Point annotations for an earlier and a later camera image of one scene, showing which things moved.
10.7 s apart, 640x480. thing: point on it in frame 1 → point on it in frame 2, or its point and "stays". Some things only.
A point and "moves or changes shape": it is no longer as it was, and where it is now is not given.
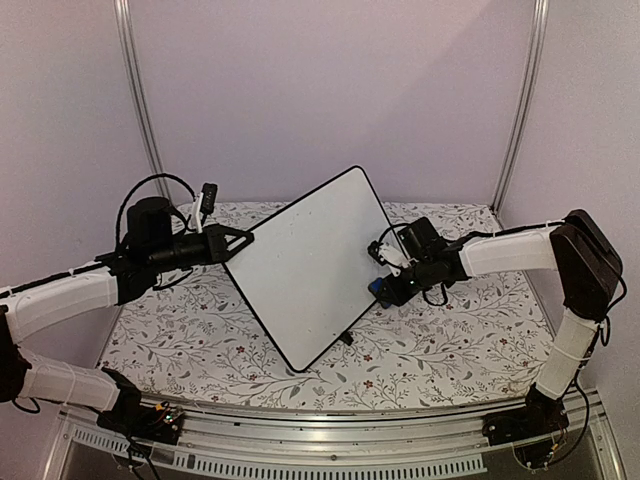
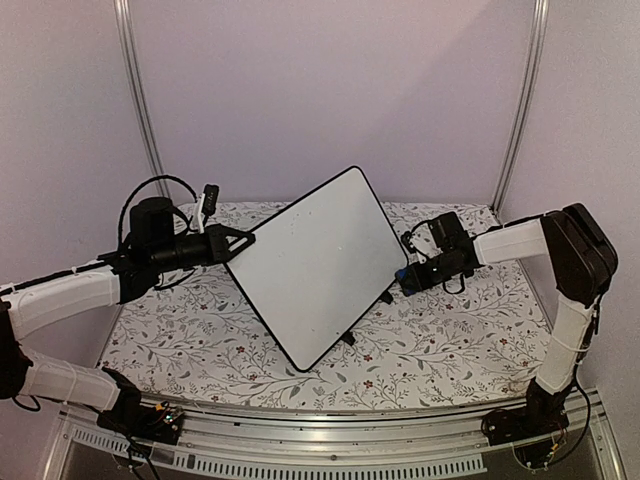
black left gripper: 217,244 stays
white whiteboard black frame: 307,272 stays
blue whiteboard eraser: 375,289 moves or changes shape
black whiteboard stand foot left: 347,338 stays
